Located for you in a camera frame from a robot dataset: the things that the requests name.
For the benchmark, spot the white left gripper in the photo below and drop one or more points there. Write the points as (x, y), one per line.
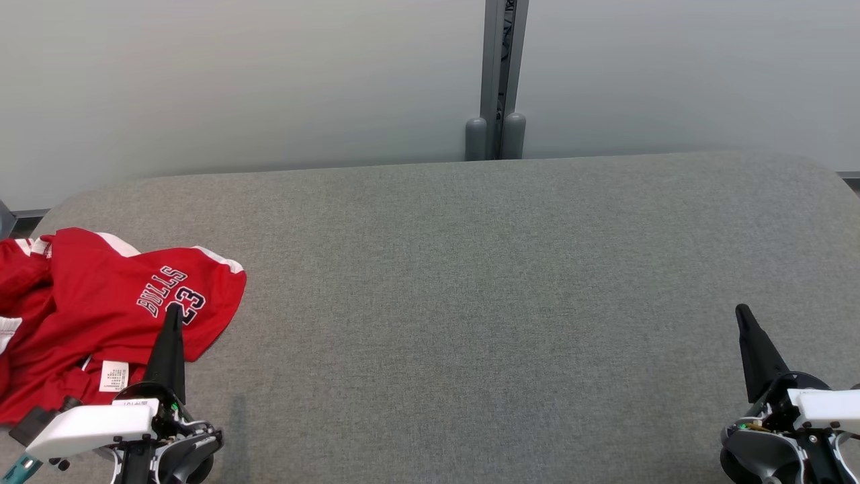
(94, 427)

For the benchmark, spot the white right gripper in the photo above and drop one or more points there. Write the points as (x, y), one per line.
(830, 410)

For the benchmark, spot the red Bulls 23 jersey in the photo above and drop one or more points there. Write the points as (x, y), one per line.
(80, 302)

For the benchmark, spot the grey partition leg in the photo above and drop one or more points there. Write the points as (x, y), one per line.
(5, 222)

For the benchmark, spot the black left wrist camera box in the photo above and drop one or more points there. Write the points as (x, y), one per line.
(40, 420)

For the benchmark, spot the grey partition post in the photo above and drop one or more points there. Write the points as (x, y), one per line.
(500, 60)

